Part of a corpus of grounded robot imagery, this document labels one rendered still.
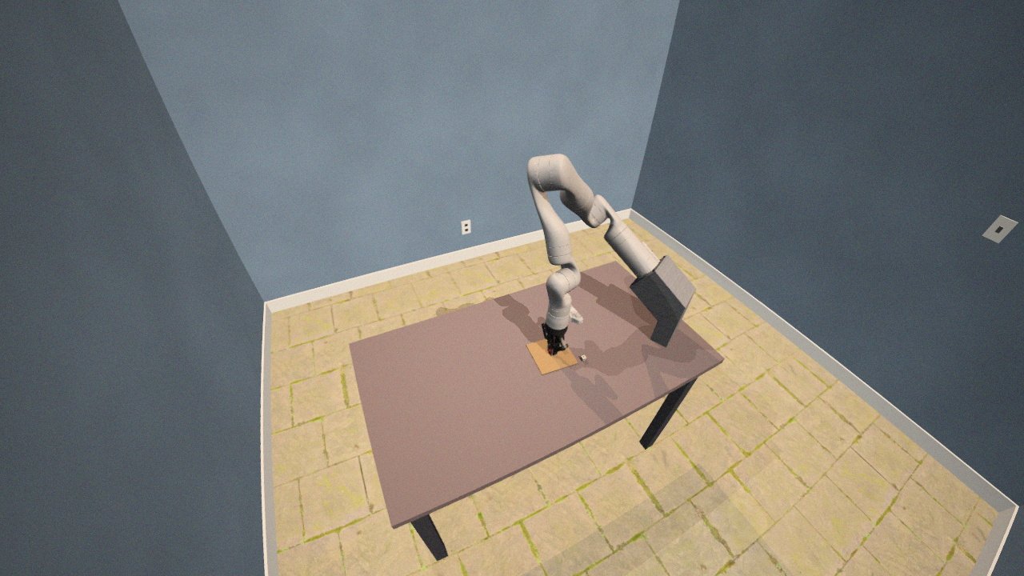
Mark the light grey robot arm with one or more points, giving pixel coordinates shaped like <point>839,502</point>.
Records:
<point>556,172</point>

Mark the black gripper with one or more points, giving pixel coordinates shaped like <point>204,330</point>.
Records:
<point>556,336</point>

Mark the tan square mat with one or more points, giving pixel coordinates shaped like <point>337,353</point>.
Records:
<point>547,363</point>

